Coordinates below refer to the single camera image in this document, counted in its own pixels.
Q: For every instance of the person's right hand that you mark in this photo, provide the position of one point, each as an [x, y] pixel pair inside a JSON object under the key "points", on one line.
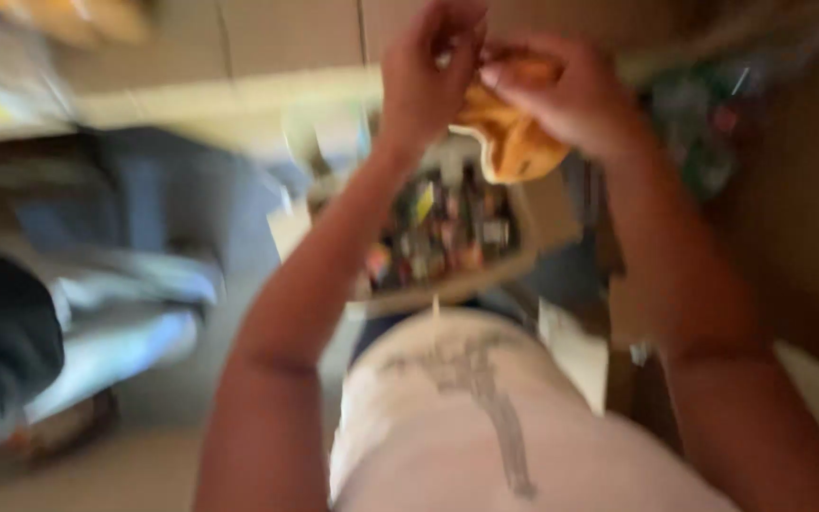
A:
{"points": [[566, 106]]}

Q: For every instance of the person's left hand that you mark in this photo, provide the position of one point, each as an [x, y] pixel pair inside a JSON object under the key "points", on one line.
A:
{"points": [[416, 78]]}

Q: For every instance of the person's left fingers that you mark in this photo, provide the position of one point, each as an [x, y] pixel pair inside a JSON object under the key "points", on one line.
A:
{"points": [[463, 28]]}

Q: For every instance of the person's right fingers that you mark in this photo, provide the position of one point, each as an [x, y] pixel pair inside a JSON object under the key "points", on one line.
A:
{"points": [[512, 67]]}

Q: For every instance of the orange cloth pouch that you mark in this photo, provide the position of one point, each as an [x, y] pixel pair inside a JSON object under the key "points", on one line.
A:
{"points": [[509, 139]]}

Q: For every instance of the tray of small bottles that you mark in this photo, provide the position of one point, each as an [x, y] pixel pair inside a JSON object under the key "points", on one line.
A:
{"points": [[445, 231]]}

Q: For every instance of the heap of green packets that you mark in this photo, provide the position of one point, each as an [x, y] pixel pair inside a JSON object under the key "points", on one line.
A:
{"points": [[701, 121]]}

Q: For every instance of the person's white printed shirt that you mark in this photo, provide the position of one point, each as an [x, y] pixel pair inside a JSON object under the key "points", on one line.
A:
{"points": [[488, 426]]}

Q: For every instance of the blue grey fabric heap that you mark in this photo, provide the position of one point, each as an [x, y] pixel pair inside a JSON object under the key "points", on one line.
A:
{"points": [[132, 249]]}

